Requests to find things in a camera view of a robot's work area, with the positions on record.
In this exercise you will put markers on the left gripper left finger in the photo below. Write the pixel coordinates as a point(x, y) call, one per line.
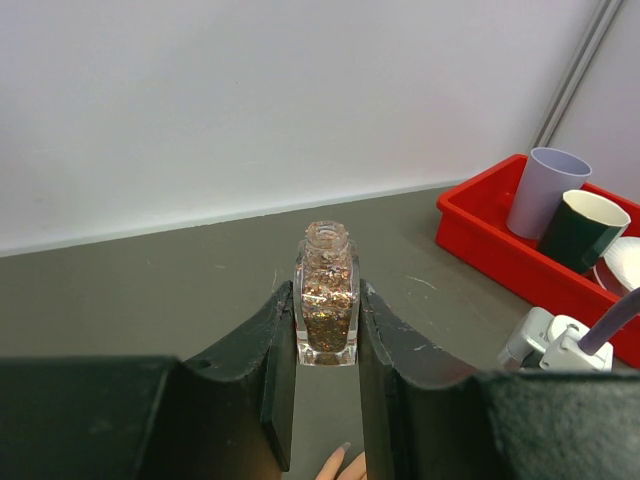
point(226, 413)

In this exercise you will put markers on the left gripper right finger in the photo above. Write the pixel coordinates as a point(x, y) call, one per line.
point(429, 415)

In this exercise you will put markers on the glitter nail polish bottle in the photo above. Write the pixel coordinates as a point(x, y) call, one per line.
point(326, 296)

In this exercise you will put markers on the mannequin hand with long nails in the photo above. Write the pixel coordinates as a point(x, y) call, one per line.
point(333, 468)

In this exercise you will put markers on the red plastic tray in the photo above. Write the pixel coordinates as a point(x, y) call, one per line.
point(473, 228)

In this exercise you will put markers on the white paper plates stack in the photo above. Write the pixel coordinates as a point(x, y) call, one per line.
point(617, 271)

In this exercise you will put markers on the black mug white inside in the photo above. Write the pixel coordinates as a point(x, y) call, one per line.
point(582, 229)

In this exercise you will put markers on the lavender plastic cup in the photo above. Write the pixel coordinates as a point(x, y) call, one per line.
point(548, 173)

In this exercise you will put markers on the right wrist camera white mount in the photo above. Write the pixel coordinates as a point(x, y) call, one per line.
point(550, 342)

